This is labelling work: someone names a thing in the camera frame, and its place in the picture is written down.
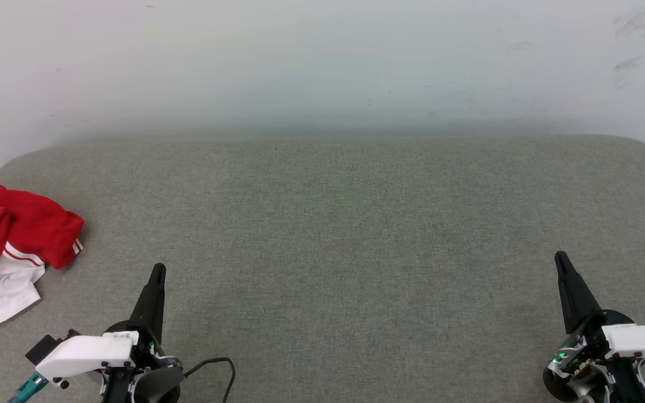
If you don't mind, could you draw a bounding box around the teal left camera connector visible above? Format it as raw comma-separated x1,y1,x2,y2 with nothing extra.
8,372,49,403

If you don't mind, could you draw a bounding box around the red and white basketball jersey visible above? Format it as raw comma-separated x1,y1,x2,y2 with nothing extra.
0,182,85,331

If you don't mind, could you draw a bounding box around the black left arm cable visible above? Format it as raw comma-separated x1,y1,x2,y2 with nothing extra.
184,357,237,403

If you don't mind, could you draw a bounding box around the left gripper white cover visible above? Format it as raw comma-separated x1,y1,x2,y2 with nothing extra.
36,263,183,388

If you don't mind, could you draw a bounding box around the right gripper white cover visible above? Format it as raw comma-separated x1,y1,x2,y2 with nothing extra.
544,251,645,403

